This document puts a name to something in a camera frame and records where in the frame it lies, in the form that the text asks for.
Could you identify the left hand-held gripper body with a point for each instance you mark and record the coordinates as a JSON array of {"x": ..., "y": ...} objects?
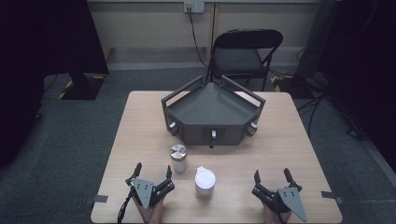
[{"x": 143, "y": 190}]

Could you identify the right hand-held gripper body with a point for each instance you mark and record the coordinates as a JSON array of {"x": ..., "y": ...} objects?
[{"x": 289, "y": 199}]

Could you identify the glass jar with silver lid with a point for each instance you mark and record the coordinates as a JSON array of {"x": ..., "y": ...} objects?
[{"x": 178, "y": 158}]

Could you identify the glass jar with white lid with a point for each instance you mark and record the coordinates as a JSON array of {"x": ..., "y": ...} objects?
[{"x": 205, "y": 183}]

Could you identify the grey corner rack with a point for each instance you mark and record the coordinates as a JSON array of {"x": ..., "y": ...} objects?
[{"x": 211, "y": 105}]

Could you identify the person's left hand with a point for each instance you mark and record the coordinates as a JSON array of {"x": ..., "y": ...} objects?
[{"x": 155, "y": 211}]

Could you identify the person's right hand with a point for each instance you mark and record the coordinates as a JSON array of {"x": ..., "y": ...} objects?
[{"x": 270, "y": 216}]

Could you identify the black tape strip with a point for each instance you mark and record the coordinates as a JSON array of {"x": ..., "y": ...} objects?
[
  {"x": 100, "y": 198},
  {"x": 330, "y": 196}
]

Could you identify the left black rotary knob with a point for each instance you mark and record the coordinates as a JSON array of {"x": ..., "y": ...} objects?
[{"x": 173, "y": 127}]

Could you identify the black rotary knob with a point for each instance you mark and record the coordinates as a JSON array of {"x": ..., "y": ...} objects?
[
  {"x": 173, "y": 127},
  {"x": 213, "y": 138}
]

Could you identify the black hook with white clip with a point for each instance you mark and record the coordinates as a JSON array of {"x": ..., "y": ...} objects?
[{"x": 251, "y": 128}]

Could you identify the right black rotary knob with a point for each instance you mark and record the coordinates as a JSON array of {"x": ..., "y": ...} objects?
[{"x": 213, "y": 138}]

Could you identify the black stand base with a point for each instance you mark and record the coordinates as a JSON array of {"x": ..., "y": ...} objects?
[
  {"x": 295, "y": 87},
  {"x": 82, "y": 88}
]

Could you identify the black folding chair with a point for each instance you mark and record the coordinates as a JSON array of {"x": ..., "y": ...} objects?
[{"x": 236, "y": 59}]

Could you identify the dark curtain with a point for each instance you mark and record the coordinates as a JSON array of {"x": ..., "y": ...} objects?
[
  {"x": 46, "y": 46},
  {"x": 364, "y": 62}
]

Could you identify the white wall outlet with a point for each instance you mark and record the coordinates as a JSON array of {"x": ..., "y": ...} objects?
[{"x": 194, "y": 6}]

